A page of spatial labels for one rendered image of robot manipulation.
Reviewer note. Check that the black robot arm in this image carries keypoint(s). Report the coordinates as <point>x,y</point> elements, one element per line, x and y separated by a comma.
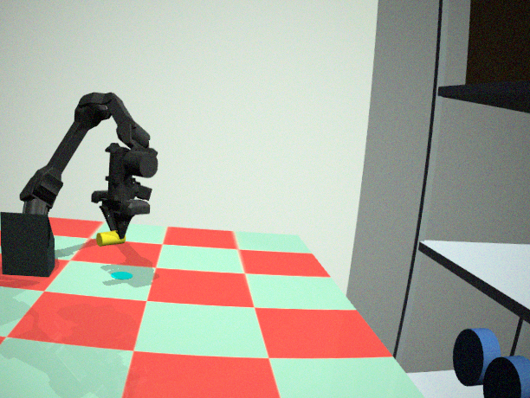
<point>40,192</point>

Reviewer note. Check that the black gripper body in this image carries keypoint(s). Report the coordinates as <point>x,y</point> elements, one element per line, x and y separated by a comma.
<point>118,194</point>

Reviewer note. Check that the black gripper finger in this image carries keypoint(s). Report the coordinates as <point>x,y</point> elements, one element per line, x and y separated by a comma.
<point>122,222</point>
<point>108,213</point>

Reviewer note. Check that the yellow cylinder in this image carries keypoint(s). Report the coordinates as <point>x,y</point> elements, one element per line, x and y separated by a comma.
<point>109,238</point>

